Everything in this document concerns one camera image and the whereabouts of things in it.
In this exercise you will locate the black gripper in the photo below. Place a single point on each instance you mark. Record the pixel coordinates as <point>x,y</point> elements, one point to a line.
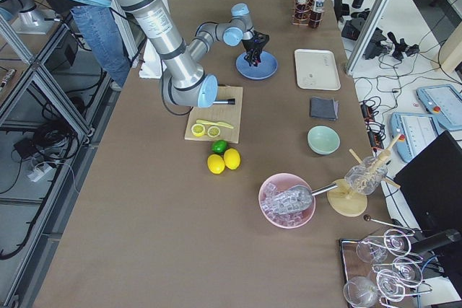
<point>250,47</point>

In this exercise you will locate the blue plate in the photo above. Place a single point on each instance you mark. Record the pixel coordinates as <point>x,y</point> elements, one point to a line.
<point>264,70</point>

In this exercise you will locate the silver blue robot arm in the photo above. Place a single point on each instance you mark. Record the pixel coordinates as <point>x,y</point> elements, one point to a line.
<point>187,83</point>

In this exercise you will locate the steel muddler black tip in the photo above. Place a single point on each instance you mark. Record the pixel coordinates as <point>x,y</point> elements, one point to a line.
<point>229,101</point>

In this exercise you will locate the wooden cutting board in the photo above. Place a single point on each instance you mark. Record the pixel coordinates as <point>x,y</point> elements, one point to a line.
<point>230,114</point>

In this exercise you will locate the cream rabbit tray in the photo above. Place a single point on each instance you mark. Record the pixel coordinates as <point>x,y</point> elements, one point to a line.
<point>316,70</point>

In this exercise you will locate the dark drink bottle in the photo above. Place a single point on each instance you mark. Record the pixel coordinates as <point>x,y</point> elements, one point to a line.
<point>316,13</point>
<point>300,9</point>

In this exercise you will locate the yellow plastic knife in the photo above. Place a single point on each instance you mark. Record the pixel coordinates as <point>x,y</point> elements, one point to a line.
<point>212,123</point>

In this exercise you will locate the lemon half slice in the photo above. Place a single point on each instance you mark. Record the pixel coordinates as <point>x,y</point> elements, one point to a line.
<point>198,129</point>
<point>213,131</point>

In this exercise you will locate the dark grey folded cloth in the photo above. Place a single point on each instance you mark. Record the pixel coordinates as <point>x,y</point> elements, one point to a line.
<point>324,108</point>

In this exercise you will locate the green lime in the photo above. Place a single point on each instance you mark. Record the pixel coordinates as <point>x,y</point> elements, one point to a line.
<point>219,146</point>

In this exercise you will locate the whole yellow lemon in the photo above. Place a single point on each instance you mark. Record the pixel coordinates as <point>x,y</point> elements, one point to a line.
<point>232,159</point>
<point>215,164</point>

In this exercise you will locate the green bowl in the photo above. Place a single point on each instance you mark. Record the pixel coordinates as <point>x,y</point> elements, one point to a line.
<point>323,140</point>

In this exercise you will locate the pink bowl with ice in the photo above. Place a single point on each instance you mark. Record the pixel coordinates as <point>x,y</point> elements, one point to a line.
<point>268,192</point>

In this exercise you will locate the metal ice scoop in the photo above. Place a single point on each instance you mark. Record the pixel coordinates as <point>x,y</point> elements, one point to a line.
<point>303,194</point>

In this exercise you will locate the standing person in jeans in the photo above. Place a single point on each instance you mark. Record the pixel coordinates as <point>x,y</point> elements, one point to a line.
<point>101,33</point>

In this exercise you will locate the wooden cup tree stand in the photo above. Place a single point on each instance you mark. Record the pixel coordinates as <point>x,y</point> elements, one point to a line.
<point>349,198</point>

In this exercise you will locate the blue teach pendant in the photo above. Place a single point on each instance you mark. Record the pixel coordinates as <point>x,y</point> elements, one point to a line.
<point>419,130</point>
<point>444,102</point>

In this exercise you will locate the black monitor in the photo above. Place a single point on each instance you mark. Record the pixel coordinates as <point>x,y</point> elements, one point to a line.
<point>431,185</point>

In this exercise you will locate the clear wine glass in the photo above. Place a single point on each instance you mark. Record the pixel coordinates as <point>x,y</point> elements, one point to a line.
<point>360,291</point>

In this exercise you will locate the copper wire bottle rack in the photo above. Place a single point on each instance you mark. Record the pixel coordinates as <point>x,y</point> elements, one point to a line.
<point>305,21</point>

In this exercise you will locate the aluminium frame post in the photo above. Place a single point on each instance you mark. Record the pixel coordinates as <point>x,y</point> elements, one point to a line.
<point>365,35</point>

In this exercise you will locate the wire glass holder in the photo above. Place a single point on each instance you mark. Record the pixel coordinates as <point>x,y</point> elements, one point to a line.
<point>386,258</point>

